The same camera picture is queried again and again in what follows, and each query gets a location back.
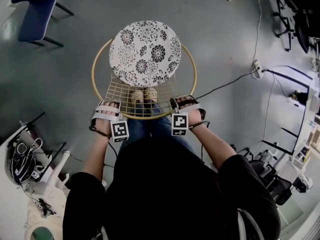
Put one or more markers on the person's right forearm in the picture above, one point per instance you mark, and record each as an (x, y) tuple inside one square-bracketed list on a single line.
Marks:
[(212, 144)]

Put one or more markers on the person's beige shoe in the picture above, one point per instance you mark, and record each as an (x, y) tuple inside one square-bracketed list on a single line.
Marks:
[(137, 96), (151, 94)]

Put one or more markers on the person's left hand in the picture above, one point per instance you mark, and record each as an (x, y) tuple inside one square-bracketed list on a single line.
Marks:
[(110, 105)]

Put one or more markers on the blue upholstered chair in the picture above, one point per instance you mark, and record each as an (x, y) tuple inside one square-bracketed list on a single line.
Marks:
[(35, 14)]

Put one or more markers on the white mechanical arm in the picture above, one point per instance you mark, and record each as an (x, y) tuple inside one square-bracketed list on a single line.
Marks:
[(56, 179)]

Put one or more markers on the white desk with black legs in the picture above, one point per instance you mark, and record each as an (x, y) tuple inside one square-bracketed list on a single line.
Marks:
[(303, 124)]

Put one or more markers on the white workbench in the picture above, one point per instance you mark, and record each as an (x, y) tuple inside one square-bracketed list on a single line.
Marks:
[(15, 209)]

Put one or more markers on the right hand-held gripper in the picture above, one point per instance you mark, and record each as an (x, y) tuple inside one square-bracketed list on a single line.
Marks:
[(180, 121)]

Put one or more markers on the white power strip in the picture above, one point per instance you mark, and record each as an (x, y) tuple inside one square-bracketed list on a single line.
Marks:
[(257, 69)]

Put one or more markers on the person's blue jeans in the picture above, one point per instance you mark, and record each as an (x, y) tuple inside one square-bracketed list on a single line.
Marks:
[(140, 131)]

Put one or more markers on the person's right beige shoe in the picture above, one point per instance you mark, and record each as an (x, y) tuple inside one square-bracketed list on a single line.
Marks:
[(151, 94)]

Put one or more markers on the person's left beige shoe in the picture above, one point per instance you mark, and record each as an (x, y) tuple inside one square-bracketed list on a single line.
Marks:
[(137, 96)]

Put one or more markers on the person's black shirt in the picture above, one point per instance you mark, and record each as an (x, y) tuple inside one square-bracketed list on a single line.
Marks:
[(175, 196)]

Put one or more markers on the green round object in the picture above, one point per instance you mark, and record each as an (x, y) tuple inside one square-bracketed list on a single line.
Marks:
[(42, 234)]

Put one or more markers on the floral round seat cushion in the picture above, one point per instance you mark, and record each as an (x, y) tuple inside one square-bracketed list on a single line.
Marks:
[(145, 54)]

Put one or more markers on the person's left forearm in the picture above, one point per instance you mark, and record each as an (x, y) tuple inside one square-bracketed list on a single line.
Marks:
[(98, 154)]

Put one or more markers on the person's right hand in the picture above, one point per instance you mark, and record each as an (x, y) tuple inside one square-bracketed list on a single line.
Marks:
[(186, 99)]

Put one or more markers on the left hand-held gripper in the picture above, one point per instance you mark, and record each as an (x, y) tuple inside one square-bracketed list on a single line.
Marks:
[(120, 130)]

